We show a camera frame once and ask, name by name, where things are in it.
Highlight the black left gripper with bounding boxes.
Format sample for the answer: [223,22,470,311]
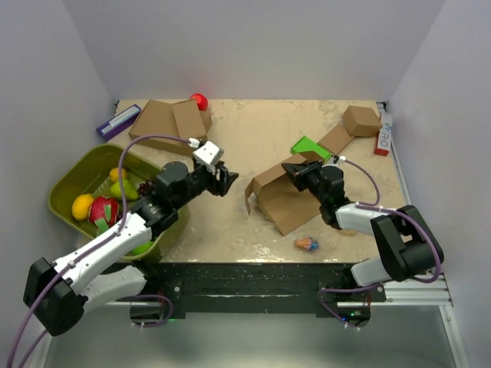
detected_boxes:
[174,161,239,211]

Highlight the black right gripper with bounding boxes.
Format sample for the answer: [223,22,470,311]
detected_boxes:
[282,160,328,205]

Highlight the brown cardboard box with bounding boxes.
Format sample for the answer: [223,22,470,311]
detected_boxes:
[245,151,321,235]

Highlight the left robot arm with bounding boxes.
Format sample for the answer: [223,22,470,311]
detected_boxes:
[23,161,239,337]

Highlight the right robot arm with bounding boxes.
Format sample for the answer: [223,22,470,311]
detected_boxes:
[245,156,444,301]

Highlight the green paper box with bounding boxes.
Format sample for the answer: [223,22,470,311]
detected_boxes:
[290,136,331,161]

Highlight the flat small brown box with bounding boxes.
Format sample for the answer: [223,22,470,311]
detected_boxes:
[318,124,354,155]

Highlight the medium brown box on top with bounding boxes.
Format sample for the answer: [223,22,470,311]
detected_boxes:
[171,100,212,140]

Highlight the small brown cube box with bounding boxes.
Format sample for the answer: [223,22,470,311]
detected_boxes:
[342,105,382,137]

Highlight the large flat brown box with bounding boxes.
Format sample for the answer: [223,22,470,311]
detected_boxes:
[129,100,181,140]

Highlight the red white toothpaste box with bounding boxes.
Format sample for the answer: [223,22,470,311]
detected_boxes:
[374,112,393,156]

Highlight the purple toothpaste box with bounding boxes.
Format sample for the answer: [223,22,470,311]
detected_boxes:
[96,104,142,142]

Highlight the small colourful toy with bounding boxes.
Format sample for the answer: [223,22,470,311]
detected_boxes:
[294,237,318,251]

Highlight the red apple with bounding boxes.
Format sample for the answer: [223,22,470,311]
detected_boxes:
[190,93,209,111]

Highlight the purple grapes bunch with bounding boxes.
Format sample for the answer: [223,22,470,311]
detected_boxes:
[137,180,155,196]

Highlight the green pear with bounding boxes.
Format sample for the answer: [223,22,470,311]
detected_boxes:
[110,179,140,202]

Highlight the small orange fruit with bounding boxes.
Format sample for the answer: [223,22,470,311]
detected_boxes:
[109,167,128,182]

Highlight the green striped ball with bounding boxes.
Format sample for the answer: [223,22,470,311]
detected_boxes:
[129,241,153,256]

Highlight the red dragon fruit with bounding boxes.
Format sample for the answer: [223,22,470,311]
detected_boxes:
[87,195,120,235]

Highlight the yellow lemon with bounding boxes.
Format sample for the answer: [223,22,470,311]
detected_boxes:
[71,194,94,221]

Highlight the olive green plastic bin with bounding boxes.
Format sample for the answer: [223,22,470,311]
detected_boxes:
[48,144,189,264]

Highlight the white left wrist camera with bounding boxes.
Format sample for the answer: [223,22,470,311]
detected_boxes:
[193,141,223,167]

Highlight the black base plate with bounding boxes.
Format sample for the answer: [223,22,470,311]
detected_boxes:
[135,262,391,323]

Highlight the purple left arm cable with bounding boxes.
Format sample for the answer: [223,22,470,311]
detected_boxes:
[5,133,200,368]

